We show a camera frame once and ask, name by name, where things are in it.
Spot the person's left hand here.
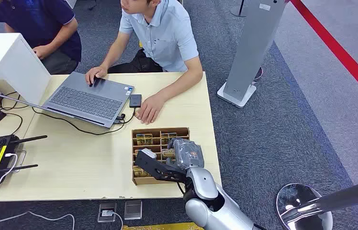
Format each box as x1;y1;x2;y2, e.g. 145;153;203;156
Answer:
135;92;167;125

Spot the person's right hand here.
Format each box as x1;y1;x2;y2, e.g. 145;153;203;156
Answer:
85;65;108;86

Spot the dark-shirted person's hand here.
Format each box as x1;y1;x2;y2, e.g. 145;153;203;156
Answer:
32;45;54;60

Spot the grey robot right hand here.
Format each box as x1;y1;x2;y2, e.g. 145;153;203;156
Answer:
167;138;205;171

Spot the small black card reader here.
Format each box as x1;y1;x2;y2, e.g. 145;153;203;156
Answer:
129;94;143;109

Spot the gold printed card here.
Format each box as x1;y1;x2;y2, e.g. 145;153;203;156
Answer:
133;166;152;178
135;133;154;147
161;132;178;145
161;148;176;161

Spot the person in dark shirt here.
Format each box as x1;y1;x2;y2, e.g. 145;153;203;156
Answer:
0;0;82;75

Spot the wooden card holder box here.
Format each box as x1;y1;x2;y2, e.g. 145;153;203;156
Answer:
131;127;190;186

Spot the person in light shirt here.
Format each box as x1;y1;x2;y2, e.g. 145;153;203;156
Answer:
85;0;204;125

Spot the grey laptop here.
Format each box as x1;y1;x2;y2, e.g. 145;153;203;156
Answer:
0;71;135;129

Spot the white box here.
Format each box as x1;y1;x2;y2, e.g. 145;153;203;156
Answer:
0;33;52;106

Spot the yellow floor strip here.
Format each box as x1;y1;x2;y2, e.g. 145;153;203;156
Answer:
122;222;205;230

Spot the closed grey floor socket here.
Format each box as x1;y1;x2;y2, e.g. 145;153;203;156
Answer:
123;200;143;221

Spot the floor socket with white plug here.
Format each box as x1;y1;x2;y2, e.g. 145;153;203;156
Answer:
97;203;118;223

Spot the chrome stanchion base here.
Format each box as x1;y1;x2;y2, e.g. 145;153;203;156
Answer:
275;183;334;230

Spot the grey kiosk stand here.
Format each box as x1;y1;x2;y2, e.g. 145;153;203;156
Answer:
216;0;290;109

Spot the dark stanchion base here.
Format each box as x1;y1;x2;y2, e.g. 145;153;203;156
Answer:
230;0;250;18

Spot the chrome stanchion pole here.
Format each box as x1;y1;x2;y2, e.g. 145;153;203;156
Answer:
280;176;358;225

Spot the red barrier belt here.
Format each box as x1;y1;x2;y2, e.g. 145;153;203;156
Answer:
290;0;358;111

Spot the black reader cable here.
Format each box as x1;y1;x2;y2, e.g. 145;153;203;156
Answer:
115;107;137;126

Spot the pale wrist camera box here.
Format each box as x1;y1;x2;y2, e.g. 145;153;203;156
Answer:
140;148;157;160

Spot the black laptop power cable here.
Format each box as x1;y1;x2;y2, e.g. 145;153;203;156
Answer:
31;107;126;137

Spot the thin black desk cable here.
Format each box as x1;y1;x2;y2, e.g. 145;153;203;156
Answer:
0;91;30;112

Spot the white plug cable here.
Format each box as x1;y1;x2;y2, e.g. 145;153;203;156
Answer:
110;210;124;230

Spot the white controller cable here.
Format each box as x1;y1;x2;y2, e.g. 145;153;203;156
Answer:
0;153;19;193

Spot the white floor cable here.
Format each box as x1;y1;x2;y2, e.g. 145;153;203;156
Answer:
0;210;76;230

